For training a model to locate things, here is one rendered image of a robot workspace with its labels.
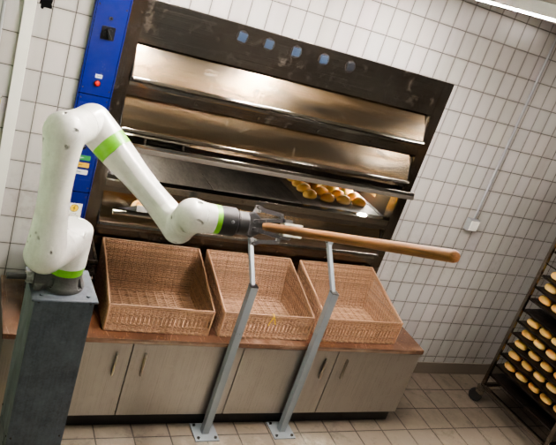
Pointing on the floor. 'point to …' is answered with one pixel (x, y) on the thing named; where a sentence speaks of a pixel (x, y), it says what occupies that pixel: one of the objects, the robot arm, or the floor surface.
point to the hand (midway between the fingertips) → (291, 230)
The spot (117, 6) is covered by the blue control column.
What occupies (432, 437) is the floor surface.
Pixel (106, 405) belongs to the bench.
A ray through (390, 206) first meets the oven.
